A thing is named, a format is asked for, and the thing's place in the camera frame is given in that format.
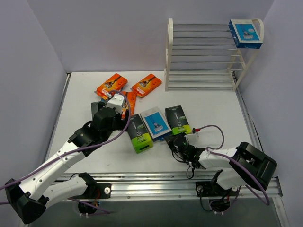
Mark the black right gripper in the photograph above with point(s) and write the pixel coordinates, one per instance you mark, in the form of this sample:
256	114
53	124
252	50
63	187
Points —
172	139

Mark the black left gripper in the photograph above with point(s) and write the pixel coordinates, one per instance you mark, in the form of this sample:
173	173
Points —
95	108

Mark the blue white Harry's razor box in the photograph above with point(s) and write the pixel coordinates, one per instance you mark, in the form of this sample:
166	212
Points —
156	123

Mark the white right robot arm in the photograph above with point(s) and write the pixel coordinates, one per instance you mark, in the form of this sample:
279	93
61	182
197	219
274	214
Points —
243	165

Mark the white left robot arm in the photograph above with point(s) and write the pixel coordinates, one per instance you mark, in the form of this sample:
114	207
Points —
31	195

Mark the black green razor box left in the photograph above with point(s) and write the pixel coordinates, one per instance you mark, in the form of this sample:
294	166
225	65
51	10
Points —
95	107

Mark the black green razor box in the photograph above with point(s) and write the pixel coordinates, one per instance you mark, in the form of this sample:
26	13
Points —
139	135
95	107
177	120

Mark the black green razor box right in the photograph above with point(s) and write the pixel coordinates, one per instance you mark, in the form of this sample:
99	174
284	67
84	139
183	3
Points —
177	120

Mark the orange Gillette razor box middle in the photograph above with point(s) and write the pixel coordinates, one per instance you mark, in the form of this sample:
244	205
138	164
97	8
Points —
131	97

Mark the orange gillette razor box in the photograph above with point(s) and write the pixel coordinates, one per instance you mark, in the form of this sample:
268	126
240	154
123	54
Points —
115	82
146	85
131	97

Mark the black green razor box centre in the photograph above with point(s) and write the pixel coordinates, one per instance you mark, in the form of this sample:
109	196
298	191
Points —
139	135

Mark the orange Gillette razor box left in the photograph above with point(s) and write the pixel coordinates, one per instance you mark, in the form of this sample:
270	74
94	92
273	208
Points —
115	82

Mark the orange Gillette razor box right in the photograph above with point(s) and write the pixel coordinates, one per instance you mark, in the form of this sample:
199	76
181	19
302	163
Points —
146	85

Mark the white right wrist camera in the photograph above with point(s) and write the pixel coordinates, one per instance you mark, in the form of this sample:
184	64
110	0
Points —
192	138

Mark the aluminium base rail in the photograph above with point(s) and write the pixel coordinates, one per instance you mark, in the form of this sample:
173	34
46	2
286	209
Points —
152	186

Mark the cream metal wire shelf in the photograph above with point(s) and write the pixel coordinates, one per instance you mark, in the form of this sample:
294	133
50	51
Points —
204	56

